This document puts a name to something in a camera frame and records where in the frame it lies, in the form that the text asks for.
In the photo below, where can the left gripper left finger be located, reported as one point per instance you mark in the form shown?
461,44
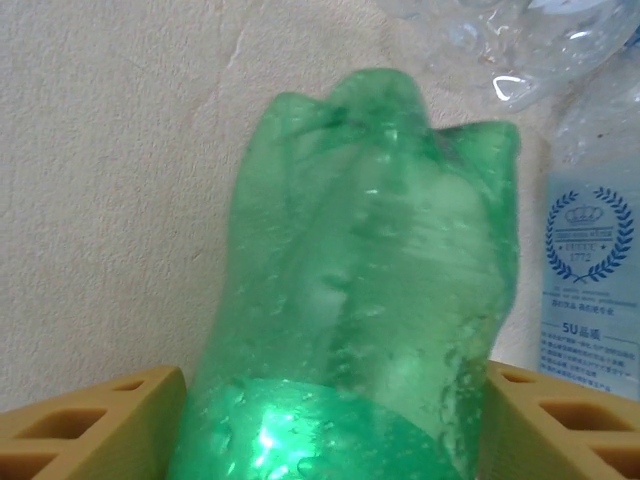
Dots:
75,430

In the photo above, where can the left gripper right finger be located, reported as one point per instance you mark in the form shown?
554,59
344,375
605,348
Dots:
565,435

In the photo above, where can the green bottle with yellow cap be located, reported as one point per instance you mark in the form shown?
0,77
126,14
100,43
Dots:
360,275

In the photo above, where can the clear bottle blue Pepsi label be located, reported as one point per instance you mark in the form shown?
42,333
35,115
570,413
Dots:
525,50

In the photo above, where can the clear bottle pale blue label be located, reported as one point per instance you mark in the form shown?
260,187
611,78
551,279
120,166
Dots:
585,250

